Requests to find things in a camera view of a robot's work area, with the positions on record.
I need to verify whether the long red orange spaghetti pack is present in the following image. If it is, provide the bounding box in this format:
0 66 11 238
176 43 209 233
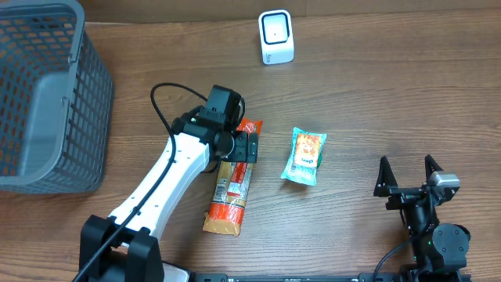
202 117 264 237

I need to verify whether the teal orange snack packet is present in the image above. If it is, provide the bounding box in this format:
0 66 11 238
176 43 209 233
280 127 327 186

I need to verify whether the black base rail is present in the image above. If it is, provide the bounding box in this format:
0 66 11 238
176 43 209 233
189 273 472 282

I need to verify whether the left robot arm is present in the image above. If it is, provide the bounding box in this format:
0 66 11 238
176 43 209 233
74 85 258 282

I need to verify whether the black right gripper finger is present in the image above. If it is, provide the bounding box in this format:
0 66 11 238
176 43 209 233
373 156 398 197
424 154 443 183

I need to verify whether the grey plastic mesh basket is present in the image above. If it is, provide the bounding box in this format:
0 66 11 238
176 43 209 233
1 1 114 193

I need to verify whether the white barcode scanner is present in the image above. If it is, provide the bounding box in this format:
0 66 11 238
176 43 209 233
258 9 294 65

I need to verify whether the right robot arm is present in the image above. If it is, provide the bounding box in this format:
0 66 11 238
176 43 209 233
371 155 470 281

